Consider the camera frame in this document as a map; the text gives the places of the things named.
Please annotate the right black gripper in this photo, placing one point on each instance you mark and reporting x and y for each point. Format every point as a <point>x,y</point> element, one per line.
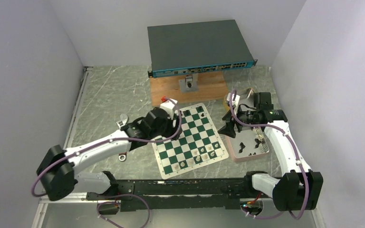
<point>228,129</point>

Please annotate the aluminium frame rail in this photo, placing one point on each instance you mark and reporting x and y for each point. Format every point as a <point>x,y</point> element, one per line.
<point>56,172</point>

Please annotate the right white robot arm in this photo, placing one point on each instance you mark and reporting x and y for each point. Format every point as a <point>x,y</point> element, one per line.
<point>298,188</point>

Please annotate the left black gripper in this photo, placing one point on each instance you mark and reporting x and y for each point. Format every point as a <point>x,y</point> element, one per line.
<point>172,130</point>

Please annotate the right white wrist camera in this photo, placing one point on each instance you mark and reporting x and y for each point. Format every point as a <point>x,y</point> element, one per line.
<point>233,100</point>

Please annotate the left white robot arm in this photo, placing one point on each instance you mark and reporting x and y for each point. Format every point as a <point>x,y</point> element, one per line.
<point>133,135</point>

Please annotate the green white chess mat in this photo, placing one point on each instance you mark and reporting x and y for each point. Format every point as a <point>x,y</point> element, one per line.
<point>197,132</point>

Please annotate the yellow metal tin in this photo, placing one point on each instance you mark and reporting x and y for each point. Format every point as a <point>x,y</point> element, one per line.
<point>245,99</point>

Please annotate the wooden board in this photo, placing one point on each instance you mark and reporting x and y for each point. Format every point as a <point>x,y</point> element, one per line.
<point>211,86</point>

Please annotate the pink plastic tray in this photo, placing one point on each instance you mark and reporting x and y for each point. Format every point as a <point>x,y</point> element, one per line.
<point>247,137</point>

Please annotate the red handled adjustable wrench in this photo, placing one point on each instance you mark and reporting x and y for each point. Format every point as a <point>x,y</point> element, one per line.
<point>123,121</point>

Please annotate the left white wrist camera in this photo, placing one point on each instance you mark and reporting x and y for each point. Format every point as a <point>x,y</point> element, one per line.
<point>168,105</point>

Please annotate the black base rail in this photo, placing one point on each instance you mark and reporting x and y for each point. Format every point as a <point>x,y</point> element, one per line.
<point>133,195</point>

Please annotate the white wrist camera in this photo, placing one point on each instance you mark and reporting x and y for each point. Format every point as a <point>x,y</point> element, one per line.
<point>233,100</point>
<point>168,105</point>

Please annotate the black chess piece in tray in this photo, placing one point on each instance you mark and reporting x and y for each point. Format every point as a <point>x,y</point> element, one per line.
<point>258,142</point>
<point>242,147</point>

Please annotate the metal bracket with knob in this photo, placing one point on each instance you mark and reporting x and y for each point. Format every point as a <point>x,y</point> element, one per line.
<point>189,83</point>

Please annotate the dark grey network switch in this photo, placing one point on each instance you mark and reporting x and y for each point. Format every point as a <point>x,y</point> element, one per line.
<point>199,47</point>

